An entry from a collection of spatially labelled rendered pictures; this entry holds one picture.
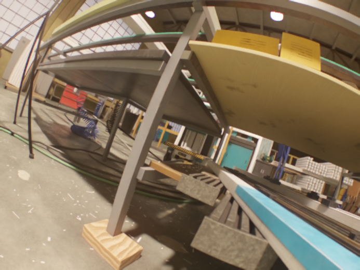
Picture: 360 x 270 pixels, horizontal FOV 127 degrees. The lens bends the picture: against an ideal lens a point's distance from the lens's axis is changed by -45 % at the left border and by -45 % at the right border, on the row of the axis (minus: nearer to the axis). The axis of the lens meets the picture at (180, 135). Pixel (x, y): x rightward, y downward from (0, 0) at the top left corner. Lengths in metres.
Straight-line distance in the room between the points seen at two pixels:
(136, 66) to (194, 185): 0.37
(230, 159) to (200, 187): 4.98
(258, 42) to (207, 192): 0.37
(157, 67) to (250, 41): 0.26
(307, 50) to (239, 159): 4.91
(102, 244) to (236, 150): 5.00
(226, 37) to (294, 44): 0.18
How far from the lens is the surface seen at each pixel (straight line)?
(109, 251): 0.47
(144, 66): 0.47
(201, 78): 0.51
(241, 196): 0.22
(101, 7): 0.96
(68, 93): 4.80
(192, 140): 2.69
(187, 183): 0.27
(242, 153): 5.23
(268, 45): 0.45
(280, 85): 0.47
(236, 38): 0.47
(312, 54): 0.46
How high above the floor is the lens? 0.37
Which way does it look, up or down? 3 degrees up
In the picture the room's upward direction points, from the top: 21 degrees clockwise
